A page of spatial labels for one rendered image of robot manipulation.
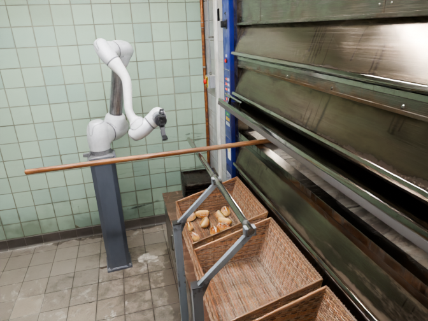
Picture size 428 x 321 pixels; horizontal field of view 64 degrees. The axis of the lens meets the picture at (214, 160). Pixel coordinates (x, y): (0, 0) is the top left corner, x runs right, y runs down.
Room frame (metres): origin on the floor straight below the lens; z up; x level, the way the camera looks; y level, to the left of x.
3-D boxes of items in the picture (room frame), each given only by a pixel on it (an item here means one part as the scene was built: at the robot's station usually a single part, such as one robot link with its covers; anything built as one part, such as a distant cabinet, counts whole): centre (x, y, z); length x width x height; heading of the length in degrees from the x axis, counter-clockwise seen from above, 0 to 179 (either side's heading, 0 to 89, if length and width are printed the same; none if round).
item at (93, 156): (2.44, 0.88, 1.03); 0.22 x 0.18 x 0.06; 109
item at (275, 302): (1.38, -0.16, 0.72); 0.56 x 0.49 x 0.28; 14
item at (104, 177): (2.45, 0.86, 0.50); 0.21 x 0.21 x 1.00; 19
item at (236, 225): (1.97, -0.01, 0.72); 0.56 x 0.49 x 0.28; 15
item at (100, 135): (2.46, 0.85, 1.17); 0.18 x 0.16 x 0.22; 157
